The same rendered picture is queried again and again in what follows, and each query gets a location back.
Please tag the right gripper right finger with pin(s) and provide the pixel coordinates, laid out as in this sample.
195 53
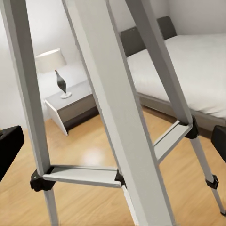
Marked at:
218 139

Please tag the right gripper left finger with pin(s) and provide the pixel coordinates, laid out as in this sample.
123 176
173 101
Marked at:
11 141

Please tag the bed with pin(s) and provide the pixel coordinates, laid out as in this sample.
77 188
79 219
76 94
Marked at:
200 64

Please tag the table lamp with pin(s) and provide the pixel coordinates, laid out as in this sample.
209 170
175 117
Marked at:
52 61

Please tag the camera tripod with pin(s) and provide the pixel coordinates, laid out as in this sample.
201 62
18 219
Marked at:
102 54

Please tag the nightstand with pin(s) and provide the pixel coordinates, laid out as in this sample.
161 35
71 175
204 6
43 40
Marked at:
64 109

